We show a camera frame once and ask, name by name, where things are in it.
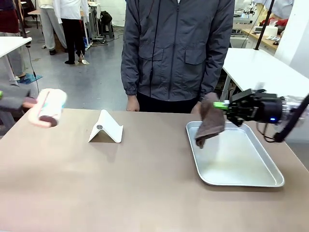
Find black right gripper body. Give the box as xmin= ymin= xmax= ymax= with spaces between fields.
xmin=250 ymin=92 xmax=284 ymax=124

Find black pole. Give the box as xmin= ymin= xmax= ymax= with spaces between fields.
xmin=255 ymin=0 xmax=276 ymax=51

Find bystander in dark red top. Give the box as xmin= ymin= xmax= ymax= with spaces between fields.
xmin=0 ymin=0 xmax=27 ymax=80

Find wooden workbench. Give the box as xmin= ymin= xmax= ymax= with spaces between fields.
xmin=241 ymin=28 xmax=281 ymax=55

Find person right forearm gray sleeve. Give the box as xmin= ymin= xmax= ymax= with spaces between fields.
xmin=120 ymin=48 xmax=141 ymax=97

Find person left forearm gray sleeve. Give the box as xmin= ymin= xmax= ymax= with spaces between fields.
xmin=199 ymin=48 xmax=230 ymax=102

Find person left hand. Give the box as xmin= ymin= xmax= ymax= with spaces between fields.
xmin=191 ymin=101 xmax=204 ymax=115

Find blue floor mat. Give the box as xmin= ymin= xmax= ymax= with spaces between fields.
xmin=17 ymin=73 xmax=43 ymax=85

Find white rolling rack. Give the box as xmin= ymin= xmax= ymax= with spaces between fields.
xmin=83 ymin=0 xmax=102 ymax=49

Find small white table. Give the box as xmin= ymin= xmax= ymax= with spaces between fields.
xmin=0 ymin=36 xmax=33 ymax=86

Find thin black floor cable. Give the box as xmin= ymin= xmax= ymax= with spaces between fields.
xmin=26 ymin=44 xmax=41 ymax=95

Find person in grey jacket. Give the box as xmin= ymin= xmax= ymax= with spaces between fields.
xmin=120 ymin=0 xmax=235 ymax=102

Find bystander in black pants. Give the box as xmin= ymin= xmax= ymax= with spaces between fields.
xmin=53 ymin=0 xmax=89 ymax=65

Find white folded stand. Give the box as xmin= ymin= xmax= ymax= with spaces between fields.
xmin=88 ymin=109 xmax=124 ymax=144

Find person right hand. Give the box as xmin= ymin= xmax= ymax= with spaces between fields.
xmin=126 ymin=94 xmax=140 ymax=112

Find brown cloth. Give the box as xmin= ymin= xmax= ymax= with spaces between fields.
xmin=194 ymin=92 xmax=226 ymax=149

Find black trousers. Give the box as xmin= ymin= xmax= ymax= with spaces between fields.
xmin=136 ymin=91 xmax=206 ymax=114

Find black stool with bag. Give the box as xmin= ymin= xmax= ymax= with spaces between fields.
xmin=98 ymin=11 xmax=114 ymax=39

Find bystander in gray pants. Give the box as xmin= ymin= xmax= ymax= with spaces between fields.
xmin=38 ymin=0 xmax=68 ymax=56

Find pink lint roller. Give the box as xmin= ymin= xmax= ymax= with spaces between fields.
xmin=23 ymin=88 xmax=68 ymax=128

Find silver metal tray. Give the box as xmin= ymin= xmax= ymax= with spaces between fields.
xmin=185 ymin=120 xmax=285 ymax=188

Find thin black hanging cord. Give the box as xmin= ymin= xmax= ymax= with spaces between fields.
xmin=148 ymin=0 xmax=160 ymax=97

